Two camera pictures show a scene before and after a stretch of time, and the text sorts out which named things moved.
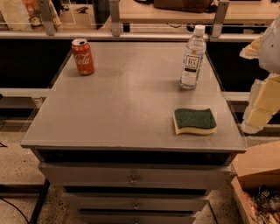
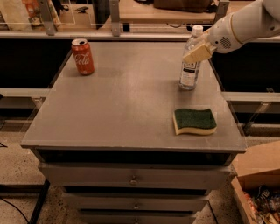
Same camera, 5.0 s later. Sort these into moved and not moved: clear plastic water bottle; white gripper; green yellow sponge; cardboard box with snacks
Moved: white gripper
Not moved: clear plastic water bottle; cardboard box with snacks; green yellow sponge
